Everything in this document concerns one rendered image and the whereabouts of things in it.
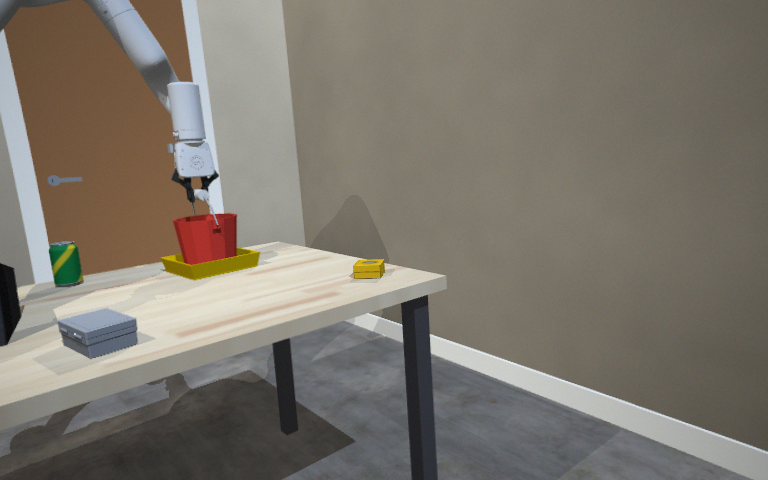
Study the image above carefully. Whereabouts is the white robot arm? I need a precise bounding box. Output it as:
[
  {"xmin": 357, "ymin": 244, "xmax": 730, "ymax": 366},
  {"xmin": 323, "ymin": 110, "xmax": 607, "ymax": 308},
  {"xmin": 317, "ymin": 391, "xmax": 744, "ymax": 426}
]
[{"xmin": 0, "ymin": 0, "xmax": 206, "ymax": 142}]

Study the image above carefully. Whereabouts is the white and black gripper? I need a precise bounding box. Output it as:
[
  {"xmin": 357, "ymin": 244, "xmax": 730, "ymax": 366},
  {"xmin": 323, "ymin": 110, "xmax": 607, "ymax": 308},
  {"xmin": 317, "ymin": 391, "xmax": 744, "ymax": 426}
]
[{"xmin": 172, "ymin": 141, "xmax": 219, "ymax": 202}]

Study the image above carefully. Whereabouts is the yellow square tray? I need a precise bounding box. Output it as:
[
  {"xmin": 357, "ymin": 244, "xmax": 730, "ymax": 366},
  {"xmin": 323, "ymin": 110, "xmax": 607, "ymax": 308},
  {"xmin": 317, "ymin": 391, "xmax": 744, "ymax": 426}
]
[{"xmin": 161, "ymin": 248, "xmax": 260, "ymax": 280}]

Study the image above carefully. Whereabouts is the green drink can with yellow stripe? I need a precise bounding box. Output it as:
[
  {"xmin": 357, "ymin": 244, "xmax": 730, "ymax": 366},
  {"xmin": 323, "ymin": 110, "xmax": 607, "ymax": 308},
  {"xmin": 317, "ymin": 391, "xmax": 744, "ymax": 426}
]
[{"xmin": 49, "ymin": 241, "xmax": 83, "ymax": 287}]

